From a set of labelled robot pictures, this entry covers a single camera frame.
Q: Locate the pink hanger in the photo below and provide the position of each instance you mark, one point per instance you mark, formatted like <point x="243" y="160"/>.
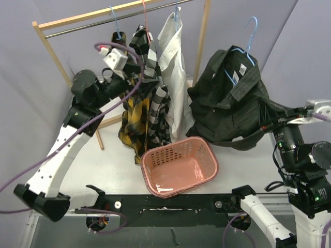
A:
<point x="145" y="21"/>

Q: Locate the yellow plaid shirt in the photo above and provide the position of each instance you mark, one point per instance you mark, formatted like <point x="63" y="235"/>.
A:
<point x="134" y="128"/>

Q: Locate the blue hanger of white shirt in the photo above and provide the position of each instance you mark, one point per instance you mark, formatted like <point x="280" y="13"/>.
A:
<point x="177" y="19"/>

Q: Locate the black white checked shirt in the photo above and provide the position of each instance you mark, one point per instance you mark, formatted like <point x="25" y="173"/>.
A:
<point x="158" y="129"/>

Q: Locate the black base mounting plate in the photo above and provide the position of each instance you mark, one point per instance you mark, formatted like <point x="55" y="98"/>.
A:
<point x="185" y="210"/>

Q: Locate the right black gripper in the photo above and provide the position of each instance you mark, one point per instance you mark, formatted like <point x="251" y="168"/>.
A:
<point x="292" y="113"/>

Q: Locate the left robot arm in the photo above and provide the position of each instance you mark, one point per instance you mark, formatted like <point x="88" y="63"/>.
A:
<point x="42" y="192"/>

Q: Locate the pink plastic laundry basket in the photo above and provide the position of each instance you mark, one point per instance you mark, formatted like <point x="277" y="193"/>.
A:
<point x="178" y="167"/>

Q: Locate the blue hanger of yellow shirt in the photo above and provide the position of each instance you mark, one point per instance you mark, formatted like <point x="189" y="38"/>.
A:
<point x="119" y="37"/>

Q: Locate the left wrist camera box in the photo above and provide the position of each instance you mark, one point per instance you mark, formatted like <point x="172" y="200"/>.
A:
<point x="114" y="58"/>

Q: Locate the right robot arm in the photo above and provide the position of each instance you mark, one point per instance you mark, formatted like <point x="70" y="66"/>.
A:
<point x="303" y="172"/>

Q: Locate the dark pinstriped shirt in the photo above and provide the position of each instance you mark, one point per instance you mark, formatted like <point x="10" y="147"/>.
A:
<point x="230" y="103"/>

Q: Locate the wooden clothes rack frame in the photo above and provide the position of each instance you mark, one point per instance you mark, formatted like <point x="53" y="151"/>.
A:
<point x="119" y="12"/>

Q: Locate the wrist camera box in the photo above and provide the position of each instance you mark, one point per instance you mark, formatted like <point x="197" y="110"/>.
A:
<point x="319" y="109"/>
<point x="114" y="58"/>

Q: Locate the metal hanging rod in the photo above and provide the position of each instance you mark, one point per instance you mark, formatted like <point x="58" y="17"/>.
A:
<point x="108" y="19"/>

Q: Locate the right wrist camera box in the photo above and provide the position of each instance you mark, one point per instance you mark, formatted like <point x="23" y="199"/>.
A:
<point x="319" y="109"/>

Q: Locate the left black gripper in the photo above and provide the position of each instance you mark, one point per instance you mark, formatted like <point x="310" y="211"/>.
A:
<point x="141" y="86"/>

